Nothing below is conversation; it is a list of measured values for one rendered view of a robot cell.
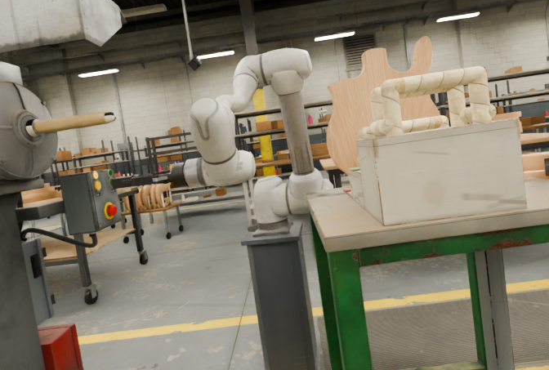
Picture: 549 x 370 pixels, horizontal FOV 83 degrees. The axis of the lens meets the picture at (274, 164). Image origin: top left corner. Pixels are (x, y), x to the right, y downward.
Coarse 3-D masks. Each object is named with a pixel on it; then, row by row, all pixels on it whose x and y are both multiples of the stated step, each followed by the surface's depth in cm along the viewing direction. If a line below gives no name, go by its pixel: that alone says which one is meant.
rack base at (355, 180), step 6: (348, 168) 90; (354, 168) 87; (354, 174) 82; (360, 174) 74; (354, 180) 84; (360, 180) 75; (354, 186) 85; (360, 186) 76; (354, 192) 86; (360, 192) 77; (354, 198) 87; (360, 198) 78; (360, 204) 79
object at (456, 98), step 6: (450, 90) 68; (456, 90) 67; (462, 90) 67; (450, 96) 68; (456, 96) 67; (462, 96) 67; (450, 102) 68; (456, 102) 67; (462, 102) 67; (450, 108) 68; (456, 108) 67; (462, 108) 67; (450, 114) 69; (456, 114) 67; (450, 120) 69; (456, 120) 68
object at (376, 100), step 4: (372, 96) 69; (376, 96) 68; (380, 96) 68; (372, 100) 69; (376, 100) 68; (380, 100) 68; (372, 104) 69; (376, 104) 68; (380, 104) 68; (372, 108) 69; (376, 108) 68; (380, 108) 68; (372, 112) 70; (376, 112) 68; (380, 112) 68; (376, 116) 68; (380, 116) 68; (376, 120) 69
